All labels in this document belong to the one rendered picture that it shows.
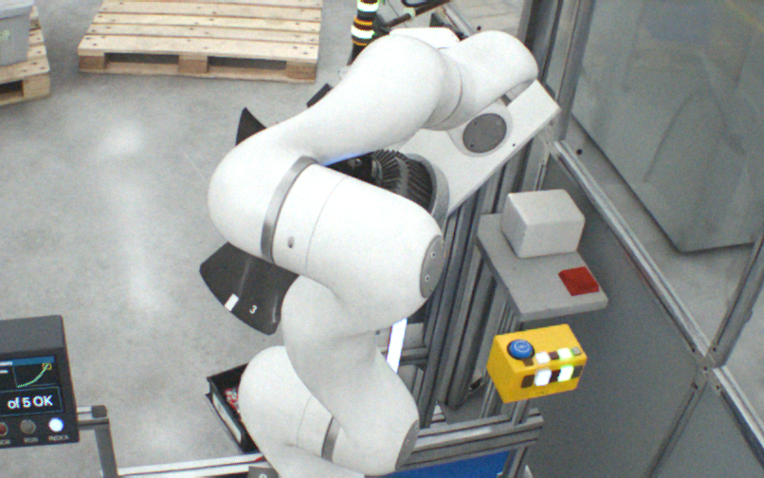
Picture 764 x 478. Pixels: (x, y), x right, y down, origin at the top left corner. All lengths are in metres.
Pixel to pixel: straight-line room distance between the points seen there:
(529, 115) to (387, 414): 1.00
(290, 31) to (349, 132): 3.96
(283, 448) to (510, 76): 0.55
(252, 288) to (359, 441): 0.89
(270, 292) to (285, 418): 0.80
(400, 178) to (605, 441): 0.93
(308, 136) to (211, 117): 3.47
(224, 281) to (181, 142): 2.21
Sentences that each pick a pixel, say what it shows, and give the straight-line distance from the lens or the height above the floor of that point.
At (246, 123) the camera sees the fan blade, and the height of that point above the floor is 1.13.
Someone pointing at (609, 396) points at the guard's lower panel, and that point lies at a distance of 2.44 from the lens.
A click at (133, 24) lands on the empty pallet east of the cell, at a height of 0.13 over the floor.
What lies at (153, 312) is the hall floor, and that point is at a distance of 3.34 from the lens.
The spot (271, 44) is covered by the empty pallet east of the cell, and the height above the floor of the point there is 0.14.
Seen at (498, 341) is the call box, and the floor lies 1.07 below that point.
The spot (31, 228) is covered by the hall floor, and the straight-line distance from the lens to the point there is 3.75.
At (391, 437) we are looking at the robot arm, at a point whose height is 1.42.
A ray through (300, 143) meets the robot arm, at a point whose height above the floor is 1.81.
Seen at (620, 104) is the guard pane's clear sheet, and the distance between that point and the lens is 2.27.
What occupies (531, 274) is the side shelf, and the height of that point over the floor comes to 0.86.
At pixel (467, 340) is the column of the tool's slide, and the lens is 2.90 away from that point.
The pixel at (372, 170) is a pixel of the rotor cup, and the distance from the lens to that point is 1.94.
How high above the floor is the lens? 2.30
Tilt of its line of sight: 38 degrees down
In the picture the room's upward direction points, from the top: 9 degrees clockwise
